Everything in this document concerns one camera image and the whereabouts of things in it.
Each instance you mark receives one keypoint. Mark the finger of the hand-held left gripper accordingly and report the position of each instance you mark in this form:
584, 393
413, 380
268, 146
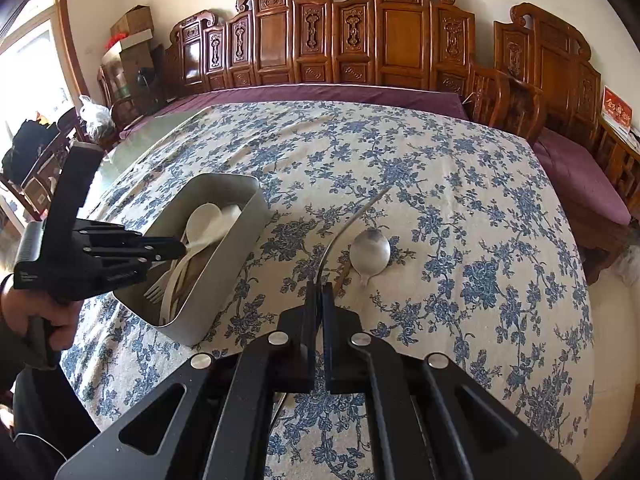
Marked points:
125, 272
150, 249

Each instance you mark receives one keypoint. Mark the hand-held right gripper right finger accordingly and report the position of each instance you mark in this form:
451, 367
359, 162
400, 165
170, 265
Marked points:
327, 320

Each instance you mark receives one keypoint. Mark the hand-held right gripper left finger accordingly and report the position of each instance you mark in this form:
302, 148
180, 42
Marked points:
312, 310

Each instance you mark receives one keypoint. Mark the white plastic fork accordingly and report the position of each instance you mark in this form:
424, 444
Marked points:
157, 290

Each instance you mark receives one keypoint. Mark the grey metal container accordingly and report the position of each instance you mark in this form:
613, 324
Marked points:
225, 280

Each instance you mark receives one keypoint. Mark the person's left hand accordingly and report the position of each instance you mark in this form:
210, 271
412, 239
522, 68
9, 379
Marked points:
62, 325

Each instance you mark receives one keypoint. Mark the wooden chair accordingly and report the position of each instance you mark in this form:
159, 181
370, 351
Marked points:
37, 195

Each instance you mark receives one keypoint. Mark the round metal spoon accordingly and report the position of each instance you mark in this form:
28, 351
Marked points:
370, 255

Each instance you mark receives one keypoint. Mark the black bag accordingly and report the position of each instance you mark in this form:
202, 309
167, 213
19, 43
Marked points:
30, 145

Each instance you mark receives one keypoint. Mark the white plastic bag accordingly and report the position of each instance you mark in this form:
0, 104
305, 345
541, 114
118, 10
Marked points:
95, 117

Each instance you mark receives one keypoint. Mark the person's black trouser leg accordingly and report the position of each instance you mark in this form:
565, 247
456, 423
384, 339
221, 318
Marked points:
45, 425

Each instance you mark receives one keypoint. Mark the dark wooden cabinet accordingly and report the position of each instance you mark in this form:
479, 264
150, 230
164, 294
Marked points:
130, 75

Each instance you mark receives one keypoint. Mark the wooden framed window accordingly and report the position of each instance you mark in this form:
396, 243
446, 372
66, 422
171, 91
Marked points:
30, 60

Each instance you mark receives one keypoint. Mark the blue floral tablecloth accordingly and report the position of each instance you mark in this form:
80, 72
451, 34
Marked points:
450, 160

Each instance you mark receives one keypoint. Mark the white open box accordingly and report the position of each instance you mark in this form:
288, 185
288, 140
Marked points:
135, 39

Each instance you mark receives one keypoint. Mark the long purple seat cushion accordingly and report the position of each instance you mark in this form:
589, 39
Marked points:
325, 92

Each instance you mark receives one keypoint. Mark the brown cardboard box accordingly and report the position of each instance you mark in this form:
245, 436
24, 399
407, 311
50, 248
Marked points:
132, 20

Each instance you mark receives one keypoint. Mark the long carved wooden sofa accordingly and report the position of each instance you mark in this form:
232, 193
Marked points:
400, 35

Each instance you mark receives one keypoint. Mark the short purple seat cushion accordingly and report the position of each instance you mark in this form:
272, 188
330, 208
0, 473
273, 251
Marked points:
580, 175

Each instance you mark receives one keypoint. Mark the clear plastic bag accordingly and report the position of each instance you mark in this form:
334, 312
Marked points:
627, 270

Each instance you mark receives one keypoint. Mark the short carved wooden sofa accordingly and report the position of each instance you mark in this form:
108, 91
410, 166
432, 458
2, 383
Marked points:
550, 60

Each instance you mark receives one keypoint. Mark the white papers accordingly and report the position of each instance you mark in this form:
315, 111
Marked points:
622, 132

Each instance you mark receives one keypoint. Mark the red box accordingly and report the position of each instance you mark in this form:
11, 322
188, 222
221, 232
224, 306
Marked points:
616, 105

